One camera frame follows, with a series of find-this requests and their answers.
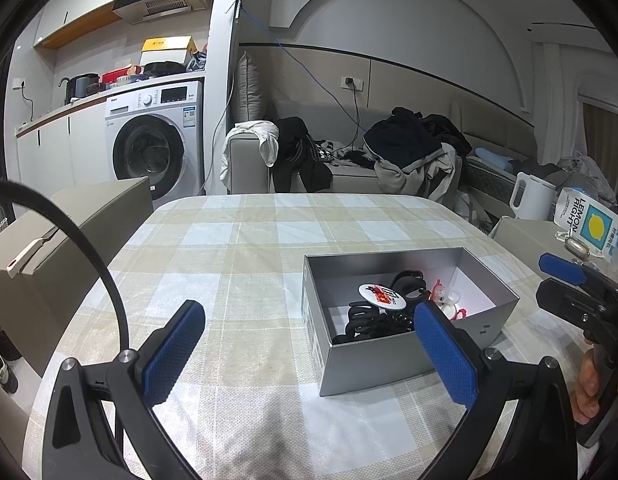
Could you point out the beige cardboard box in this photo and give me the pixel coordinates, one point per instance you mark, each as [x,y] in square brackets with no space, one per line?
[89,240]

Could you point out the black hair clip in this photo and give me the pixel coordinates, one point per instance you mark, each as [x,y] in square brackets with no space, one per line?
[406,280]

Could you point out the dark jacket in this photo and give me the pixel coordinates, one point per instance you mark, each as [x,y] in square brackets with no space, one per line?
[399,140]

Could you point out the kitchen wall socket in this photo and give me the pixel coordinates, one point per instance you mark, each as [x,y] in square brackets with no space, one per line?
[19,84]

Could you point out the silver cardboard box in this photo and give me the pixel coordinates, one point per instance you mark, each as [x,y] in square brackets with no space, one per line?
[369,365]

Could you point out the grey hoodie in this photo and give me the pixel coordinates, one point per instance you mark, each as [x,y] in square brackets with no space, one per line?
[409,175]

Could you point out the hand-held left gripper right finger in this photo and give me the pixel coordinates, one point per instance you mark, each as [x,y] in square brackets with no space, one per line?
[446,355]

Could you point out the white electric kettle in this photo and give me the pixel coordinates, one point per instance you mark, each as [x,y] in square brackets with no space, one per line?
[531,197]

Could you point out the grey mattress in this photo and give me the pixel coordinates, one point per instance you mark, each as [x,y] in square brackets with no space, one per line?
[489,177]

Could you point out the white wall cabinet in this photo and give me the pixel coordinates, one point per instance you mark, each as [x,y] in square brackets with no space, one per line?
[79,5]

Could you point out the small clear plastic item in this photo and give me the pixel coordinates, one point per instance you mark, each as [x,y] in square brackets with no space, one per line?
[575,246]

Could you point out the white kitchen base cabinet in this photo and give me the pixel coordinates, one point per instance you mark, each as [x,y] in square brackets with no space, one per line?
[54,150]

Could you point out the black white patterned cloth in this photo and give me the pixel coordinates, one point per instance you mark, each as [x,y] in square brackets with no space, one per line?
[324,149]

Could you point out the white washing machine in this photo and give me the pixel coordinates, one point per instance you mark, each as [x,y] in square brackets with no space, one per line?
[159,100]

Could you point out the red box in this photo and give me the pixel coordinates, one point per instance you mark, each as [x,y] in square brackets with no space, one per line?
[114,76]

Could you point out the person's right hand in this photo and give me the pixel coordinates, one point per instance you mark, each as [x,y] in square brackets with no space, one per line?
[586,390]

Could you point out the red white charm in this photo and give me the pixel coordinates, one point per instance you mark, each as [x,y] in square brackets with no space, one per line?
[440,296]

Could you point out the beige side box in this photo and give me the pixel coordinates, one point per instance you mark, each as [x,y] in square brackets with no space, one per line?
[524,240]

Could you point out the white bag with lemon print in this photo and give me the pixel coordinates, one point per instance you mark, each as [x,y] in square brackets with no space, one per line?
[591,225]

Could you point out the black bag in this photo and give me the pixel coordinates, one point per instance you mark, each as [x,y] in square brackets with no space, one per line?
[164,68]

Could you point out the black garment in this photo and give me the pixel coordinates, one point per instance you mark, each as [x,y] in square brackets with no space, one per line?
[294,150]

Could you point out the range hood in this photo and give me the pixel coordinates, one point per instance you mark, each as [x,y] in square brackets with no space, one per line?
[164,5]

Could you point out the black cooking pot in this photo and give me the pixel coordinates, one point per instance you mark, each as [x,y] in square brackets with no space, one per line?
[81,85]

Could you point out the light blue cushion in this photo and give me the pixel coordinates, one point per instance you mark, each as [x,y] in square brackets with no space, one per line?
[491,156]

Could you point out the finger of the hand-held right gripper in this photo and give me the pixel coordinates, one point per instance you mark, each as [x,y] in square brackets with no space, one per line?
[559,297]
[561,266]

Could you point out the grey pillow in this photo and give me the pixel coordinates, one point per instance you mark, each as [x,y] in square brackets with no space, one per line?
[249,90]

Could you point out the black clothes heap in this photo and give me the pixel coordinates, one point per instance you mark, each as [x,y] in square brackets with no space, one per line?
[449,132]

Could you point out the grey sofa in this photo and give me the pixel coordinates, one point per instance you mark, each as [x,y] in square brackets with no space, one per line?
[349,180]

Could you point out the grey crumpled cloth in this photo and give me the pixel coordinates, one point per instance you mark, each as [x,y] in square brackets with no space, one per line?
[586,172]

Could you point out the white wall socket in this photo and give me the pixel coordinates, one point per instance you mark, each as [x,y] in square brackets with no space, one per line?
[348,81]

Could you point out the white garment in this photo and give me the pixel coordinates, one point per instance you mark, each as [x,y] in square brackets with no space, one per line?
[266,140]

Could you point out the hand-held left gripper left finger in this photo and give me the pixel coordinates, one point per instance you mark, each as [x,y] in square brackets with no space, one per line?
[171,355]

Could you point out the yellow box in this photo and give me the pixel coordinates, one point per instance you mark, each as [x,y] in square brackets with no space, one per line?
[164,44]

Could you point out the white box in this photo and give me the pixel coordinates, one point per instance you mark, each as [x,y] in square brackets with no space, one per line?
[161,57]

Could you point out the beige curtain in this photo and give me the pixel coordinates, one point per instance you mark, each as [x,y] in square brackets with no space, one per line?
[606,135]

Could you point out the round white badge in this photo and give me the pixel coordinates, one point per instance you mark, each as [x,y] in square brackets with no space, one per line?
[384,296]

